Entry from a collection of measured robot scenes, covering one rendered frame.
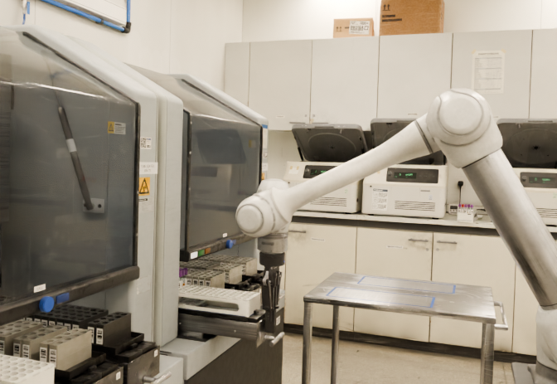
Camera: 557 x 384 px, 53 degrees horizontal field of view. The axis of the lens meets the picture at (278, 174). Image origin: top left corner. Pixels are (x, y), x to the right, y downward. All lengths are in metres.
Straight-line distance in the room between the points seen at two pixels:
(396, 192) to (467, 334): 1.03
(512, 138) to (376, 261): 1.25
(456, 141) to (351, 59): 3.00
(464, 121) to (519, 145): 2.89
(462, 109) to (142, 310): 0.94
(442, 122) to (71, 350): 0.94
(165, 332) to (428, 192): 2.53
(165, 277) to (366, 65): 2.94
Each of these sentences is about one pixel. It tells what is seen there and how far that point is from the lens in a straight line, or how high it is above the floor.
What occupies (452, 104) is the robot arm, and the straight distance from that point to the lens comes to 1.30.
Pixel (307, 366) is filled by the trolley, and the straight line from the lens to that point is 1.96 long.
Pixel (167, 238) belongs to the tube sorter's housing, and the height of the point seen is 1.04.
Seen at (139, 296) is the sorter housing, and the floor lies 0.91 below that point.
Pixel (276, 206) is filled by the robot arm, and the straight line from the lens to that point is 1.42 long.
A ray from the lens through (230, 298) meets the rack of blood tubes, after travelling 1.66.
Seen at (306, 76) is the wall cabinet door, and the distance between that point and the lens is 4.33.
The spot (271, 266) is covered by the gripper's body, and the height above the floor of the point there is 0.97.
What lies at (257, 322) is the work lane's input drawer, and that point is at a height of 0.81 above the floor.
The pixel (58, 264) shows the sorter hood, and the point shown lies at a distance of 1.23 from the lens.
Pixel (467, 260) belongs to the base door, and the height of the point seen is 0.65.
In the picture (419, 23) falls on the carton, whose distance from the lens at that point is 4.28.
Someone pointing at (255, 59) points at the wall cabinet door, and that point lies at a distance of 4.49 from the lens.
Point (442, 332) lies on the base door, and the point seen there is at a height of 0.16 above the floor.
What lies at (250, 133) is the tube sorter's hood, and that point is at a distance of 2.09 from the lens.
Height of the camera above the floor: 1.27
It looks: 2 degrees down
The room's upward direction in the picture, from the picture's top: 2 degrees clockwise
